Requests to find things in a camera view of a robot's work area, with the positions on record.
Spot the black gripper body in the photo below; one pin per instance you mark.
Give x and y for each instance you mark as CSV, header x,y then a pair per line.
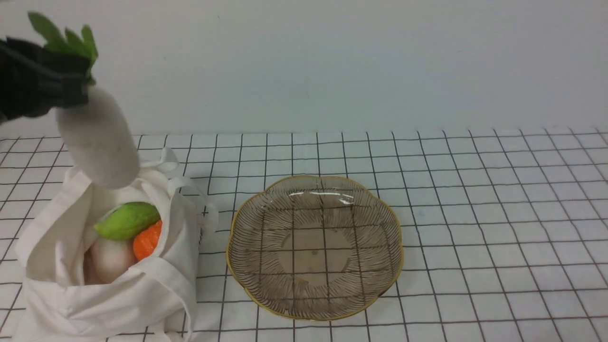
x,y
34,80

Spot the white radish with green leaves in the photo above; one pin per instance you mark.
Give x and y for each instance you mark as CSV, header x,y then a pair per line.
x,y
89,120

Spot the white cloth tote bag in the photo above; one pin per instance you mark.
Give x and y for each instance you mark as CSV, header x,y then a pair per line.
x,y
158,292

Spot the white round vegetable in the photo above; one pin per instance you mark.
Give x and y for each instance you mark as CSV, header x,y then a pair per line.
x,y
106,260

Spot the orange carrot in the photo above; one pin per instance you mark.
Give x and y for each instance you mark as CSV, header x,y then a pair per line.
x,y
146,241

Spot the brown glass plate gold rim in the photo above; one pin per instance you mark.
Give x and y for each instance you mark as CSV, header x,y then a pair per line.
x,y
315,248

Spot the checkered white tablecloth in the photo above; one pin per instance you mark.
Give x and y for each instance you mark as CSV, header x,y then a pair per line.
x,y
504,233

